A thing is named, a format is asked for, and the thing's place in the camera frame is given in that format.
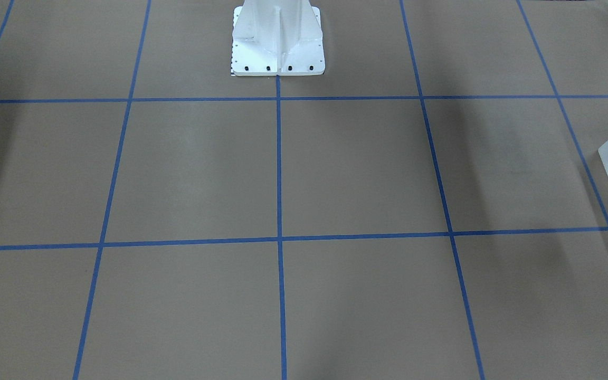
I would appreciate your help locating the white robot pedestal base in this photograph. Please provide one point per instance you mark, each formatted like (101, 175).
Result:
(277, 38)

